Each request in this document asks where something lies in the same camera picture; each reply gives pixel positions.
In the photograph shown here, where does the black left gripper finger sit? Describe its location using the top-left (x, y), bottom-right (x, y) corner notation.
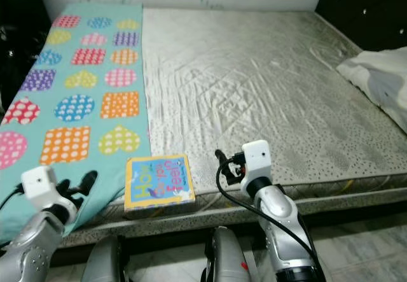
top-left (79, 170), bottom-right (99, 197)

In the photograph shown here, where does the colourful children's book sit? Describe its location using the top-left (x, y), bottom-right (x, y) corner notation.
top-left (124, 153), bottom-right (196, 211)

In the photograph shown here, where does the white pillow with green tree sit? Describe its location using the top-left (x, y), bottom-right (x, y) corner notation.
top-left (336, 46), bottom-right (407, 135)

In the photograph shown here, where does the white quilted mattress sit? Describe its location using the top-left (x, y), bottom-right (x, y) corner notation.
top-left (64, 7), bottom-right (407, 248)

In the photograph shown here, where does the silver left robot leg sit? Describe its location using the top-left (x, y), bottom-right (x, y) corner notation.
top-left (86, 234), bottom-right (131, 282)

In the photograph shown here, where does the silver robot leg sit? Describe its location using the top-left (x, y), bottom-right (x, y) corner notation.
top-left (86, 234), bottom-right (131, 282)
top-left (200, 226), bottom-right (255, 282)

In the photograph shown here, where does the silver right robot leg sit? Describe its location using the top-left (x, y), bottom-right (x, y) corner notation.
top-left (200, 226), bottom-right (255, 282)

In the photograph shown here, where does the teal colourful patterned blanket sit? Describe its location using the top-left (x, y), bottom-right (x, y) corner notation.
top-left (0, 2), bottom-right (153, 257)

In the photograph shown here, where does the dark bed base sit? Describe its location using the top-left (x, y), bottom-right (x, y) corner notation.
top-left (121, 193), bottom-right (407, 244)

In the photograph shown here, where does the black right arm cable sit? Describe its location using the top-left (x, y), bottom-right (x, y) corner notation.
top-left (216, 164), bottom-right (319, 282)

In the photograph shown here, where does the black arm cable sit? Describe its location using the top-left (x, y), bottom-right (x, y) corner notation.
top-left (0, 183), bottom-right (26, 200)
top-left (216, 164), bottom-right (319, 282)

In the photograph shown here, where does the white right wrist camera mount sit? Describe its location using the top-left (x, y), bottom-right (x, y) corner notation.
top-left (240, 140), bottom-right (273, 197)

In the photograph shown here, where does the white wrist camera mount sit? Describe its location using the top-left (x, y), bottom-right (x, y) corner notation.
top-left (20, 166), bottom-right (69, 214)
top-left (240, 140), bottom-right (273, 197)

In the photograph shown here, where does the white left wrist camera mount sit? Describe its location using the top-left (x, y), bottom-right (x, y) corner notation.
top-left (20, 166), bottom-right (69, 214)

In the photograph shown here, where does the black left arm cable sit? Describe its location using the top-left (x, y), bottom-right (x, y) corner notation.
top-left (0, 183), bottom-right (26, 200)

